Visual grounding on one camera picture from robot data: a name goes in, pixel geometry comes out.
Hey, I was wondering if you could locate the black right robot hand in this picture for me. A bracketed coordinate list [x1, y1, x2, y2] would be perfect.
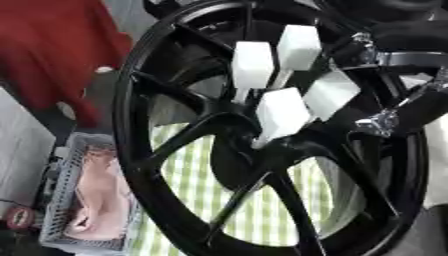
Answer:
[348, 19, 448, 139]

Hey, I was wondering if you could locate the white pin with stem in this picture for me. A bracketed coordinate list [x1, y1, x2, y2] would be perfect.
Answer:
[248, 86, 314, 150]
[229, 40, 277, 105]
[301, 69, 364, 123]
[267, 24, 324, 91]

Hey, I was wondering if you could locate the black spoked wheel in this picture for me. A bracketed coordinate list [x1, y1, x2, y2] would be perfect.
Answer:
[110, 0, 433, 256]

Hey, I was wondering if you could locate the pink cloth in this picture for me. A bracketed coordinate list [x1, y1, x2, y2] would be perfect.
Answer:
[61, 148, 135, 242]

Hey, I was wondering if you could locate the person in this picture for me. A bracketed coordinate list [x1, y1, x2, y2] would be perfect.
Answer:
[0, 0, 137, 129]

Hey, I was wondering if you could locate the grey plastic basket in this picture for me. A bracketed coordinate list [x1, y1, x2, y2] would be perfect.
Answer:
[36, 131, 144, 252]

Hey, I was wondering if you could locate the white board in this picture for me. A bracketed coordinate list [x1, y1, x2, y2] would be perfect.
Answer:
[0, 85, 58, 215]

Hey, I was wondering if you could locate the red round object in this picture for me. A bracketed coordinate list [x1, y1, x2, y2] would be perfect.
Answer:
[3, 204, 39, 232]

